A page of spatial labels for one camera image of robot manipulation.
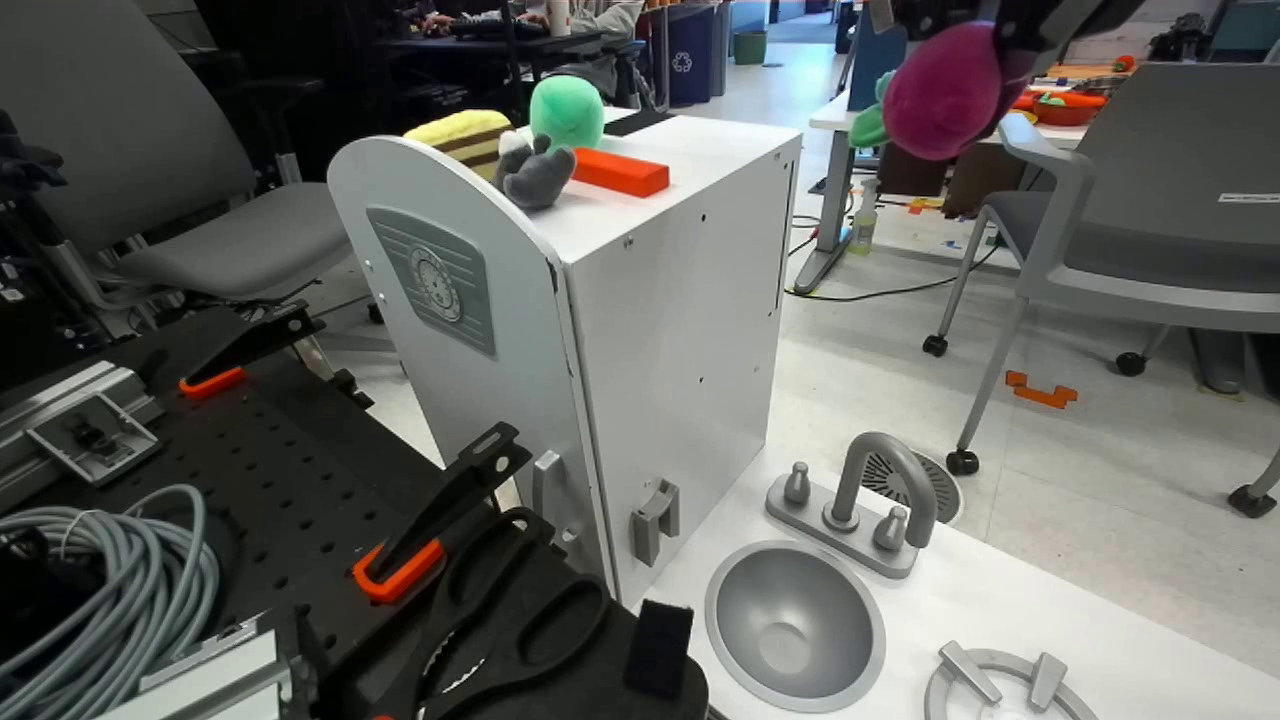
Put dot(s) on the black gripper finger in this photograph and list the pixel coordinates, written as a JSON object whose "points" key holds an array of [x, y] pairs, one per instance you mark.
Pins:
{"points": [[900, 16], [1027, 27]]}

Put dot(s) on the magenta beetroot plushy green leaves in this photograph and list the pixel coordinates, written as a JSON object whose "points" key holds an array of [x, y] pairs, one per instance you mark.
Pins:
{"points": [[945, 87]]}

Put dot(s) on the green round plushy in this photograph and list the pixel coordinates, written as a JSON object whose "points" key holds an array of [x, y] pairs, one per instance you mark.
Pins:
{"points": [[566, 111]]}

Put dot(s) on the grey mouse plushy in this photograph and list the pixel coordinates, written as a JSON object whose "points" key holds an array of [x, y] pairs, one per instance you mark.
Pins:
{"points": [[538, 173]]}

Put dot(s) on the grey toy sink bowl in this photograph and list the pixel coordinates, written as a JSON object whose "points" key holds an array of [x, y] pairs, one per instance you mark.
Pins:
{"points": [[793, 626]]}

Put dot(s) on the blue storage bin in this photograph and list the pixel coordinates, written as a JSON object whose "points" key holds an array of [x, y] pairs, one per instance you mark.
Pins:
{"points": [[866, 66]]}

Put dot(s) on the orange tray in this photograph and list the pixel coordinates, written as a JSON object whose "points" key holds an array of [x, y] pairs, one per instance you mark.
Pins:
{"points": [[1067, 102]]}

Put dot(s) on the white desk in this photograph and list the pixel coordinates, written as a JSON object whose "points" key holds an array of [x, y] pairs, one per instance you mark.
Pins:
{"points": [[831, 201]]}

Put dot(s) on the clear spray bottle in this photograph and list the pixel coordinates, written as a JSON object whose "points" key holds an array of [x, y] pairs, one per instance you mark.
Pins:
{"points": [[866, 219]]}

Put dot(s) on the blue recycling bin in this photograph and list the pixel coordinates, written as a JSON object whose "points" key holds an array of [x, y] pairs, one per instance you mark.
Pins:
{"points": [[688, 52]]}

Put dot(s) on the grey wheeled office chair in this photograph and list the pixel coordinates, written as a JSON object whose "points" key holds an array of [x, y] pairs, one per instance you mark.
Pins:
{"points": [[1163, 255]]}

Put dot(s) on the black tape patch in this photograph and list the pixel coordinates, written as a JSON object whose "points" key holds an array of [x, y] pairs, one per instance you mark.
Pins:
{"points": [[639, 122]]}

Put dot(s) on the orange rectangular block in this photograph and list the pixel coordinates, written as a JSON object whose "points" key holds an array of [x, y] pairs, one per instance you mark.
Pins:
{"points": [[623, 168]]}

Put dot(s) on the white toy kitchen cabinet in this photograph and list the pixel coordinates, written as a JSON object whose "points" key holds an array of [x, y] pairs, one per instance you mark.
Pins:
{"points": [[666, 320]]}

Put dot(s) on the grey toy faucet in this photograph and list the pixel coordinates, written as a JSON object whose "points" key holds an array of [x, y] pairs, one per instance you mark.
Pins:
{"points": [[874, 466]]}

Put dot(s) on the yellow sponge block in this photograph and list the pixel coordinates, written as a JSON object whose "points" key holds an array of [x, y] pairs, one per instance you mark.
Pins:
{"points": [[462, 130]]}

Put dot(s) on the round grey floor outlet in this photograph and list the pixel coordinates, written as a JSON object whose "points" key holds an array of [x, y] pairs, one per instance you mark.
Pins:
{"points": [[945, 489]]}

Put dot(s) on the grey cabinet latch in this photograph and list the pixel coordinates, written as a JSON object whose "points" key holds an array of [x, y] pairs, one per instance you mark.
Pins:
{"points": [[654, 522]]}

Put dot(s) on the white toy kitchen counter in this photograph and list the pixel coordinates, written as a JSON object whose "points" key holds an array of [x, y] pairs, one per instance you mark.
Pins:
{"points": [[1043, 612]]}

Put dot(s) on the grey toy stove burner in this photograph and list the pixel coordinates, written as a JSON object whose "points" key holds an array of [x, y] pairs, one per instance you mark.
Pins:
{"points": [[960, 667]]}

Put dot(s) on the black clamp foot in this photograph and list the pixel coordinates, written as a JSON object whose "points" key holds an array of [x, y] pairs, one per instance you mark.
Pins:
{"points": [[349, 389]]}

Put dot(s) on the small black block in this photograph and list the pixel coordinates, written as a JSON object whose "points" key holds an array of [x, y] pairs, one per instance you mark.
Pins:
{"points": [[663, 649]]}

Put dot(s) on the grey padded chair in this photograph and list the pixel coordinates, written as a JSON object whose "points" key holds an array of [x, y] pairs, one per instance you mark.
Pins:
{"points": [[162, 173]]}

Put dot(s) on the silver aluminium rail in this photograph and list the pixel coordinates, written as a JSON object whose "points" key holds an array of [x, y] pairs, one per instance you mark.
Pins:
{"points": [[67, 422]]}

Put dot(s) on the silver metal bracket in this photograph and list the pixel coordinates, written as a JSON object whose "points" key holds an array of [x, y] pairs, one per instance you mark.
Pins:
{"points": [[202, 673]]}

